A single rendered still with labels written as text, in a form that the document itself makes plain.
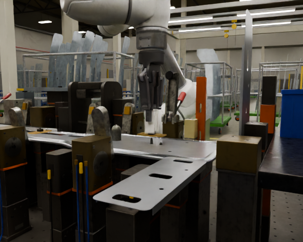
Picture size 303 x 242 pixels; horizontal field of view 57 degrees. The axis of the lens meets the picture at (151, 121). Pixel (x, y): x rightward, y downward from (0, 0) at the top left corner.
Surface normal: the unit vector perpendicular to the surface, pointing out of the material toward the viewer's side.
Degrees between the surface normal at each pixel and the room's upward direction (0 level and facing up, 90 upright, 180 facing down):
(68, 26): 90
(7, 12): 90
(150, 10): 98
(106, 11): 124
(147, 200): 0
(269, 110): 90
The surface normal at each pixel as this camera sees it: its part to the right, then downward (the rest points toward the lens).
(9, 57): 0.92, 0.04
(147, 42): -0.46, 0.11
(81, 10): 0.01, 0.78
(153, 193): 0.00, -0.99
